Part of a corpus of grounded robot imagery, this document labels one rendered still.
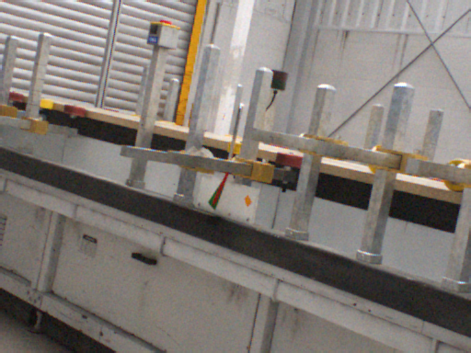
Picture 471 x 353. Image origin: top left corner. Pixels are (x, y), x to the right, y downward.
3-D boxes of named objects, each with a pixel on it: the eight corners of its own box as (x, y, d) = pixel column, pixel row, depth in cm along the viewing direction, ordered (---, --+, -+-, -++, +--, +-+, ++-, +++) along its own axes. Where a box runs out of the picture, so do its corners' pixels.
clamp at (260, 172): (258, 181, 256) (261, 163, 256) (226, 173, 266) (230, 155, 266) (273, 183, 260) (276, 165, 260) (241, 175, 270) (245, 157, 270)
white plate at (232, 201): (251, 225, 256) (258, 188, 255) (193, 207, 276) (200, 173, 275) (252, 225, 256) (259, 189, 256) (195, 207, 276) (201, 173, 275)
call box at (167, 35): (157, 47, 297) (162, 22, 296) (145, 46, 302) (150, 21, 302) (176, 51, 301) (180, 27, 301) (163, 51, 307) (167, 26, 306)
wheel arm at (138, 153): (125, 160, 262) (128, 144, 262) (118, 158, 265) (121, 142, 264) (244, 177, 290) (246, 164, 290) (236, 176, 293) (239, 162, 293)
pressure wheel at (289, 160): (282, 193, 264) (291, 153, 263) (263, 187, 270) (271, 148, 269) (303, 196, 269) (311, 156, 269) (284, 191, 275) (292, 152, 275)
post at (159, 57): (132, 187, 301) (159, 45, 298) (124, 185, 305) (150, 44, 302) (144, 188, 304) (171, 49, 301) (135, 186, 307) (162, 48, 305)
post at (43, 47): (20, 161, 358) (43, 32, 355) (16, 159, 361) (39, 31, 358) (29, 162, 360) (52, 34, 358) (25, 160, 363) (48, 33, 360)
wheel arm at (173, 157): (171, 166, 241) (175, 150, 241) (164, 165, 244) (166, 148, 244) (294, 185, 270) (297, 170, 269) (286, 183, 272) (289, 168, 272)
